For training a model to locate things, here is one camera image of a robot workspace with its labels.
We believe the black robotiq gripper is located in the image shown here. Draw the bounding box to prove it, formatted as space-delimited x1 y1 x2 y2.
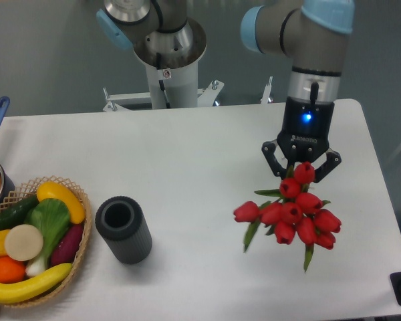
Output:
261 97 342 183

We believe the red tulip bouquet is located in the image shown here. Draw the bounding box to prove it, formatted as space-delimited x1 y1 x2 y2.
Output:
233 161 342 271

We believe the dark grey ribbed vase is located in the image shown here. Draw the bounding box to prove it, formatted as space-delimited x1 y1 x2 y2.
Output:
95 196 152 265

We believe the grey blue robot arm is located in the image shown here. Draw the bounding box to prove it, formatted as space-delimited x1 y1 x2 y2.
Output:
96 1 355 182

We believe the purple sweet potato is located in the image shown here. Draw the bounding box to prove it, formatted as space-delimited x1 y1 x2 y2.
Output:
49 224 84 266

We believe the yellow squash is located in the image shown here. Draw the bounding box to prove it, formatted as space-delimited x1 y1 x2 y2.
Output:
36 181 86 224

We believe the green bok choy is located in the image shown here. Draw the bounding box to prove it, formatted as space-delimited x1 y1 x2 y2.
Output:
24 199 70 278

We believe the woven wicker basket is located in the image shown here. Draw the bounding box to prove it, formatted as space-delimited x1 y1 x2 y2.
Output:
0 176 92 308

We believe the beige round disc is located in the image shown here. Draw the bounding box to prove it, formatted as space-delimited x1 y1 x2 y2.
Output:
4 224 43 261

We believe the green cucumber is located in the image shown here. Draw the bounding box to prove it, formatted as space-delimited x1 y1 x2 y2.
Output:
0 195 39 231

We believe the orange fruit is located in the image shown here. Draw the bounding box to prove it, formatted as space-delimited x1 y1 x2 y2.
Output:
0 256 25 284

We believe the yellow banana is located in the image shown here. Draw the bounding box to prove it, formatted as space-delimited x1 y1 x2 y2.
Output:
0 263 72 304

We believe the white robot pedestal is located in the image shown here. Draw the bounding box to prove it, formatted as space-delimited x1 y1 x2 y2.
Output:
98 11 225 112

